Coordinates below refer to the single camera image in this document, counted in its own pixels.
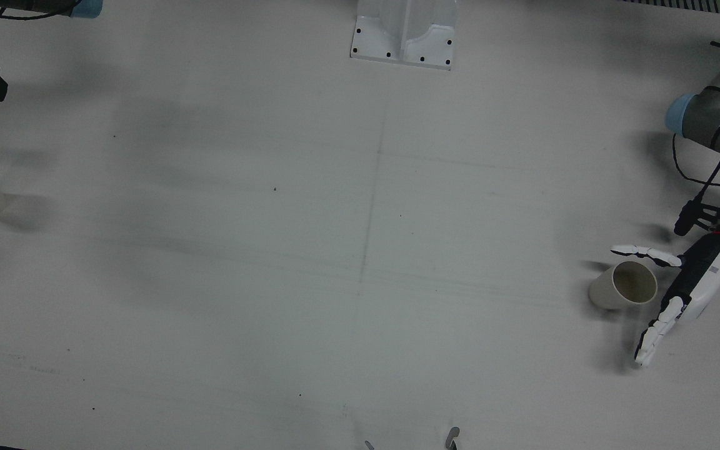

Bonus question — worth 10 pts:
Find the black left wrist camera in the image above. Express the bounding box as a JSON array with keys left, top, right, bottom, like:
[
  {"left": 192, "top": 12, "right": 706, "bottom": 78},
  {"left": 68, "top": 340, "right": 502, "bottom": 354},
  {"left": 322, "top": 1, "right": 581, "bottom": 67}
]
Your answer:
[{"left": 673, "top": 198, "right": 720, "bottom": 238}]

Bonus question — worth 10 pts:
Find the white metal mounting bracket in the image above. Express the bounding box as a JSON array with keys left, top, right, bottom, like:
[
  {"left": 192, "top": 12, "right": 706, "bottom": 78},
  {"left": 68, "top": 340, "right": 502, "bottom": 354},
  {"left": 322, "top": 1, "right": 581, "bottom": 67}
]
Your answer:
[{"left": 349, "top": 0, "right": 459, "bottom": 71}]

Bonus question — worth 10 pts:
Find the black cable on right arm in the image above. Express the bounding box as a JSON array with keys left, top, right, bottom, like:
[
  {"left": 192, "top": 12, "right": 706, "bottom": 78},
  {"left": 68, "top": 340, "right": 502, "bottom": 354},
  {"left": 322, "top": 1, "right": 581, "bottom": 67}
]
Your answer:
[{"left": 0, "top": 0, "right": 84, "bottom": 21}]

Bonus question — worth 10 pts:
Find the beige paper cup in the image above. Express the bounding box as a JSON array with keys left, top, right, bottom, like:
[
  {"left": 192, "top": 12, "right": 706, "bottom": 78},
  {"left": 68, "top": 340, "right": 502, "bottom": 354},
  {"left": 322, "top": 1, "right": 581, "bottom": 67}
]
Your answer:
[{"left": 588, "top": 260, "right": 659, "bottom": 311}]

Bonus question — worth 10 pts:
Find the grey ribbed strip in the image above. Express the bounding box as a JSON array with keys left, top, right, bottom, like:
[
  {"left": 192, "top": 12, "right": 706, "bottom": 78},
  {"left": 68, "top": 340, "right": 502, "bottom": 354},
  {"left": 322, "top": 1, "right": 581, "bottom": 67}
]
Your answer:
[{"left": 621, "top": 0, "right": 720, "bottom": 16}]

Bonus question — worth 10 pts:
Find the left white-grey robot hand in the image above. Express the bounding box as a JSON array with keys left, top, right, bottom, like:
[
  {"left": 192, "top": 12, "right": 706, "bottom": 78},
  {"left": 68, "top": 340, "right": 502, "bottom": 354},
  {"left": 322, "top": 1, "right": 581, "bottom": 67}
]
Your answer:
[{"left": 610, "top": 234, "right": 720, "bottom": 368}]

